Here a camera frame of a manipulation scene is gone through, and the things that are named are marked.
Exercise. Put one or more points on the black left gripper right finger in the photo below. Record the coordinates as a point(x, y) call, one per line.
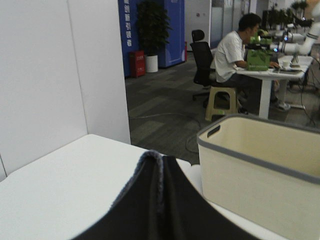
point(187, 215)

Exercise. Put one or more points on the white office desk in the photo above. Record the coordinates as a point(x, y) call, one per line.
point(270, 75)

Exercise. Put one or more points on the green gift bag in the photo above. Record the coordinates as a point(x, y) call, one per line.
point(258, 53)

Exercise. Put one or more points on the dark navy towel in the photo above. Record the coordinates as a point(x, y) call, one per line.
point(156, 154)

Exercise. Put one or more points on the cream fabric storage bin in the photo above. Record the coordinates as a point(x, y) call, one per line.
point(265, 171)

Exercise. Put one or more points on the beige plastic stool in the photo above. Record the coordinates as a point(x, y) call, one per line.
point(222, 101)

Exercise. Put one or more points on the black office chair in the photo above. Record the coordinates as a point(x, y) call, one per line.
point(205, 74)

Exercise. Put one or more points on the potted green plant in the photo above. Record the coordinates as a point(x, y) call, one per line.
point(153, 25)

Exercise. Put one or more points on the seated man in white shirt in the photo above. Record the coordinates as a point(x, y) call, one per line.
point(230, 55)

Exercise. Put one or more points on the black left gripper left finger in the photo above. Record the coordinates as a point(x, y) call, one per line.
point(135, 213)

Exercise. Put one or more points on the white partition panel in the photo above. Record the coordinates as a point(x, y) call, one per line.
point(61, 77)

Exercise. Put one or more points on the red fire extinguisher box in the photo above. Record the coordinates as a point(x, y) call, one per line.
point(137, 63)

